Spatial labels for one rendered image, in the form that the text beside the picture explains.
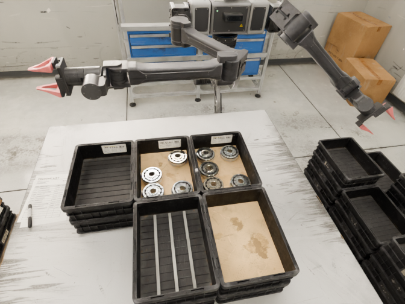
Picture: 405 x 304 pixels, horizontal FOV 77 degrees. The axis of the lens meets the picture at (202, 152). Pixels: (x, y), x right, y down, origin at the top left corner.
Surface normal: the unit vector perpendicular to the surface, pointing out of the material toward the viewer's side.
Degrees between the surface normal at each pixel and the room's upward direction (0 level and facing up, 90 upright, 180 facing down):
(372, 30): 89
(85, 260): 0
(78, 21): 90
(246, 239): 0
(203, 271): 0
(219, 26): 90
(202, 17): 90
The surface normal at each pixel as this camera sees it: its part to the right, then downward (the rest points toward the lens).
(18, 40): 0.19, 0.70
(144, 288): 0.05, -0.70
